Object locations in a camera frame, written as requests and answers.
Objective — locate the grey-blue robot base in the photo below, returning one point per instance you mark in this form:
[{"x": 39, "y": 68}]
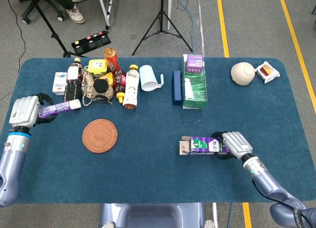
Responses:
[{"x": 153, "y": 215}]

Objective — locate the white red snack packet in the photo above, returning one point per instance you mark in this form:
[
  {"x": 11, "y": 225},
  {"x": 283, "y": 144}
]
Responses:
[{"x": 267, "y": 71}]

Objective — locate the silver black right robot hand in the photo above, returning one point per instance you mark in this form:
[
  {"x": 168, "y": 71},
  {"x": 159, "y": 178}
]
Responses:
[{"x": 238, "y": 144}]

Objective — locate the blue table mat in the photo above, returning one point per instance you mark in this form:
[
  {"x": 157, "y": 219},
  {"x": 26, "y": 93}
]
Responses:
[{"x": 153, "y": 129}]

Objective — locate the beige bowl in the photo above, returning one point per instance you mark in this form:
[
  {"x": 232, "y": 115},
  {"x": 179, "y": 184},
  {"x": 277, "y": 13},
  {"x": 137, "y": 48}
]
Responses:
[{"x": 242, "y": 73}]

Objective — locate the seated person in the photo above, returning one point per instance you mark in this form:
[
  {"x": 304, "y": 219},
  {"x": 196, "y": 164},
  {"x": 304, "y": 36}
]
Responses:
[{"x": 75, "y": 14}]

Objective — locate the red bottle with yellow cap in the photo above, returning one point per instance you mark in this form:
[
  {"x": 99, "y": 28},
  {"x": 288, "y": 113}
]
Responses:
[{"x": 120, "y": 81}]

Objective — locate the white plastic mug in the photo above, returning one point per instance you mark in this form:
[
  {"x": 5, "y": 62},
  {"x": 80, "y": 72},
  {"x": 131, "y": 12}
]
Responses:
[{"x": 148, "y": 77}]

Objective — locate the glass jar with black lid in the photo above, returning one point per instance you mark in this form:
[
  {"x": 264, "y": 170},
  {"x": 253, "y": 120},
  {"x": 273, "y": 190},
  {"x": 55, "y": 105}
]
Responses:
[{"x": 101, "y": 86}]

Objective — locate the black office chair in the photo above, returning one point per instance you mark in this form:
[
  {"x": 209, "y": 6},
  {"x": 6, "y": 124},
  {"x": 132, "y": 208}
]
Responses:
[{"x": 60, "y": 16}]

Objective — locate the white post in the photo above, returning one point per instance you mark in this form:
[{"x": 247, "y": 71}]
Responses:
[{"x": 169, "y": 11}]

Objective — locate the white label tea bottle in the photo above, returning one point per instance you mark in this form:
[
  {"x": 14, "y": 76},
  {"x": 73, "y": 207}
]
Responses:
[{"x": 130, "y": 87}]

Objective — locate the black slanted tripod stand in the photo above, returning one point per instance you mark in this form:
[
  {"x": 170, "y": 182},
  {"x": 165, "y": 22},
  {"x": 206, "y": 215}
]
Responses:
[{"x": 53, "y": 34}]

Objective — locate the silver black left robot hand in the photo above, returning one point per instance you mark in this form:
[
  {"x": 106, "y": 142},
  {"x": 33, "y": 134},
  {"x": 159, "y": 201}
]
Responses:
[{"x": 23, "y": 112}]

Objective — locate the black pedal board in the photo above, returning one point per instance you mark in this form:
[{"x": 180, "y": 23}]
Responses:
[{"x": 91, "y": 43}]

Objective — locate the purple white toothpaste tube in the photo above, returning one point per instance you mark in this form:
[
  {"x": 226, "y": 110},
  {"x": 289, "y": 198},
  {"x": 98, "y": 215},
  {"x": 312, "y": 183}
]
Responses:
[{"x": 61, "y": 107}]

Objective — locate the white blue small carton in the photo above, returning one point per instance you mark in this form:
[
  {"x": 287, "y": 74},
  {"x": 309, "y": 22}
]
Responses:
[{"x": 59, "y": 83}]

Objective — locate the dark drink bottle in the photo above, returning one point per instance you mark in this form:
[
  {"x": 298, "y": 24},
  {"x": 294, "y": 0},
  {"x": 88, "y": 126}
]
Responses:
[{"x": 72, "y": 89}]

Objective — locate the purple snack box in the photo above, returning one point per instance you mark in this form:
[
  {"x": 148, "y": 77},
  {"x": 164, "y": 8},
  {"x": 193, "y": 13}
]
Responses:
[{"x": 202, "y": 144}]

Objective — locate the yellow packet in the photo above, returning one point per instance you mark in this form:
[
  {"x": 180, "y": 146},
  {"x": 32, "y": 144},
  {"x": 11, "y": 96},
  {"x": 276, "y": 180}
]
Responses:
[{"x": 108, "y": 78}]

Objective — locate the small purple box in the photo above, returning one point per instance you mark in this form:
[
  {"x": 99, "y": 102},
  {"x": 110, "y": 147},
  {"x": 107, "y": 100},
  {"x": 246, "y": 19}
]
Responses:
[{"x": 195, "y": 63}]

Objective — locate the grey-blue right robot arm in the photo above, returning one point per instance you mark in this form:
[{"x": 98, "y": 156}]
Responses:
[{"x": 266, "y": 183}]

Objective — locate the red chips can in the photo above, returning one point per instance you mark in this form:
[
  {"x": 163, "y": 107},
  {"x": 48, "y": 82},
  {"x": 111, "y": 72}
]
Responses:
[{"x": 112, "y": 61}]

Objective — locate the green tea box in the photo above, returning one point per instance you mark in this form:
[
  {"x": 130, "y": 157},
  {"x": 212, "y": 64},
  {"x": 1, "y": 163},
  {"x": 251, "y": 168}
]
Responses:
[{"x": 195, "y": 89}]

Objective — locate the white frame leg with wheel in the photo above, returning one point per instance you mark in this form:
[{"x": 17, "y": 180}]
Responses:
[{"x": 105, "y": 11}]

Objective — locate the round brown woven coaster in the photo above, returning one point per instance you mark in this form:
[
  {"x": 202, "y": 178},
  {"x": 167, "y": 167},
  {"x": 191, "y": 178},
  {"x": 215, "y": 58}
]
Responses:
[{"x": 100, "y": 136}]

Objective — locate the long dark blue box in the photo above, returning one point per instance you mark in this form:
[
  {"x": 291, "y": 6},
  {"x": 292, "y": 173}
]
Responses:
[{"x": 177, "y": 87}]

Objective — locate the yellow lid container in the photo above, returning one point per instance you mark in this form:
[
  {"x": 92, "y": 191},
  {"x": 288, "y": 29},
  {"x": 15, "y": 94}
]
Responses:
[{"x": 97, "y": 66}]

